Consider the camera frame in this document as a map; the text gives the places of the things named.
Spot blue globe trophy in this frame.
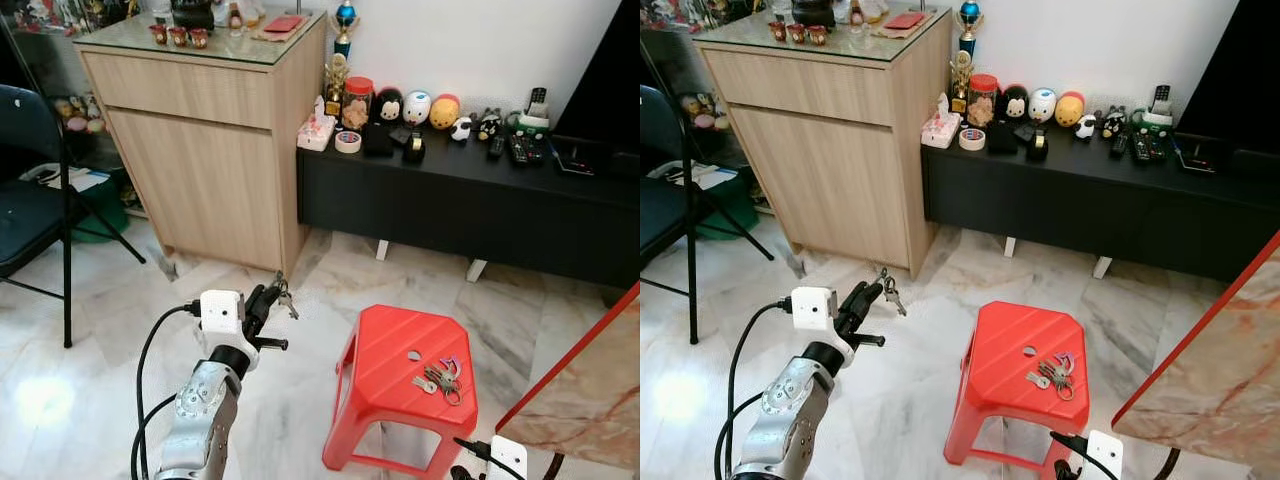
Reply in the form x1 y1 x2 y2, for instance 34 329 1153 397
335 0 359 58
958 0 983 57

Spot light wooden cabinet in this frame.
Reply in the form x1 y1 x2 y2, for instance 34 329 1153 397
75 12 329 276
693 8 953 279

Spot black low console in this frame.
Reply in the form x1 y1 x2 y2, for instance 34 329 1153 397
922 130 1280 284
297 130 641 291

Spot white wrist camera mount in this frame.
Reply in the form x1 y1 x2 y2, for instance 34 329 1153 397
1085 430 1125 480
790 286 854 356
197 290 261 359
487 435 529 480

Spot black television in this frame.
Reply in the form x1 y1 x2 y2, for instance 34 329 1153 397
553 0 641 153
1175 0 1280 153

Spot red lidded snack jar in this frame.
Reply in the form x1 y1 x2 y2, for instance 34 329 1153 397
966 73 999 128
342 77 374 131

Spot key bunch with purple tag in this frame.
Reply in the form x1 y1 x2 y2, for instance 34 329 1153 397
412 355 464 406
1025 350 1078 401

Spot white papers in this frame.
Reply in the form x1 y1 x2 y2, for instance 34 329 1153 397
665 160 737 191
45 165 112 194

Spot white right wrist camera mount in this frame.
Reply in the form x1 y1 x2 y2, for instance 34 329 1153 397
487 435 529 480
1085 430 1125 480

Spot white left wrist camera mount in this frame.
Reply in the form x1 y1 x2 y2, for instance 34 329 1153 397
197 290 261 359
790 286 854 356

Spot black folding chair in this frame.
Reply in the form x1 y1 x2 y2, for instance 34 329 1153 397
0 85 147 348
640 85 777 346

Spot green bin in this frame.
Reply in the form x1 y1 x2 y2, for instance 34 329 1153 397
695 170 759 241
68 180 131 245

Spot marble table with red edge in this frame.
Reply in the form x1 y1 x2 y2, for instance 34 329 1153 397
1112 230 1280 473
497 283 641 473

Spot red plastic stool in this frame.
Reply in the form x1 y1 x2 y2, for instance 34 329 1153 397
943 300 1091 471
322 305 479 476

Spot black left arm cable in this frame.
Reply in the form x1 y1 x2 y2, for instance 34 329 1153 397
713 298 797 480
131 303 203 480

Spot black pot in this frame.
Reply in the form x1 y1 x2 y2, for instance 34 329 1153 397
792 0 837 29
172 0 217 31

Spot gold trophy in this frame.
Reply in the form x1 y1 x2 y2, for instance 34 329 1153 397
948 50 974 115
323 55 350 117

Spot pink tissue pack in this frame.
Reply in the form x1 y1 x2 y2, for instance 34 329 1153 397
297 97 336 151
921 93 961 149

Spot green white box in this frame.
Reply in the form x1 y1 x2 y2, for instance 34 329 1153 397
505 110 551 138
1130 108 1175 136

